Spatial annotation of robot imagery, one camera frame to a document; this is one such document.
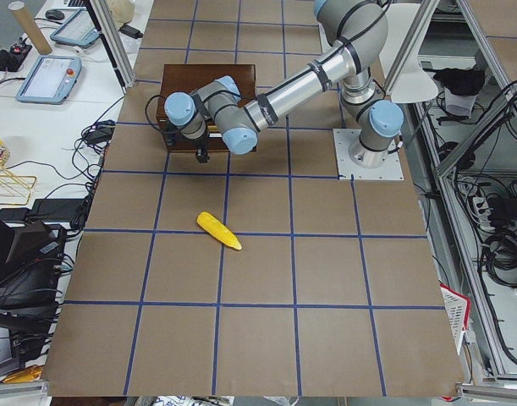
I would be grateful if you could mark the dark wooden drawer cabinet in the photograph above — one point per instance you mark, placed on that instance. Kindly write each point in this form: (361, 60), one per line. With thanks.
(190, 77)

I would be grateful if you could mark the white red plastic basket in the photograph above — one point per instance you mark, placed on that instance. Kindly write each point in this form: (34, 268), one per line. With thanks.
(457, 307)

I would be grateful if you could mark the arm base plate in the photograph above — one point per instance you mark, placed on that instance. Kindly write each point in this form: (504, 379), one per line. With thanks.
(354, 162)

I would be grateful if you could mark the gold wire rack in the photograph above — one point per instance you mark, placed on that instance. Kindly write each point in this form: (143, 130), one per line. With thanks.
(15, 190)

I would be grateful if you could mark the white power strip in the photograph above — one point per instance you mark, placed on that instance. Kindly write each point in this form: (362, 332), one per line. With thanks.
(481, 213)

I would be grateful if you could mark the black power adapter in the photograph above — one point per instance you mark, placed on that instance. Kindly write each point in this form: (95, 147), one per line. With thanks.
(130, 31)

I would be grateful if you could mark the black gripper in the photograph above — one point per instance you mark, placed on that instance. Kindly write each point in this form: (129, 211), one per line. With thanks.
(201, 152)

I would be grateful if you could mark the black computer mouse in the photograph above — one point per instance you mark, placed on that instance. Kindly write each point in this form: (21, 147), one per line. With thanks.
(55, 15)

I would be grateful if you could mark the yellow corn cob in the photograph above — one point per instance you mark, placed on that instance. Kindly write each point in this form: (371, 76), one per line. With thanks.
(218, 230)

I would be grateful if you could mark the black cloth bundle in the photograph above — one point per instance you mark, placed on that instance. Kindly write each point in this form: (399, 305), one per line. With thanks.
(461, 87)

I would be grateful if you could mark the beige baseball cap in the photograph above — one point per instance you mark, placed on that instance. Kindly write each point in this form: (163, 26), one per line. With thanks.
(122, 11)

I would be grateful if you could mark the far blue teach pendant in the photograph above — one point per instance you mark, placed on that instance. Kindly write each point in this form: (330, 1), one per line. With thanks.
(77, 30)

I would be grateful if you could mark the near blue teach pendant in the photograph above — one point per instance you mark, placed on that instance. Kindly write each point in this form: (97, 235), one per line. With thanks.
(50, 80)

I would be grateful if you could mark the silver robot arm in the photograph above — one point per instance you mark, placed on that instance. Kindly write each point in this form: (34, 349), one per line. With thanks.
(356, 32)

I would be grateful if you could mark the black monitor stand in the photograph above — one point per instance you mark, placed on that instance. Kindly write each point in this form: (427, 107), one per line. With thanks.
(31, 262)

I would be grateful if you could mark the cardboard tube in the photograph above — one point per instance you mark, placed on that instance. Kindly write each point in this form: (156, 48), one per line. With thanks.
(23, 16)

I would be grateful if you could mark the blue teach pendant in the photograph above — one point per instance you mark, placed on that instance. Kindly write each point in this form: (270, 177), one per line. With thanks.
(77, 30)
(50, 80)

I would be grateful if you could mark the aluminium frame post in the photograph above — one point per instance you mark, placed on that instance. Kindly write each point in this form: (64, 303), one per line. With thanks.
(108, 33)

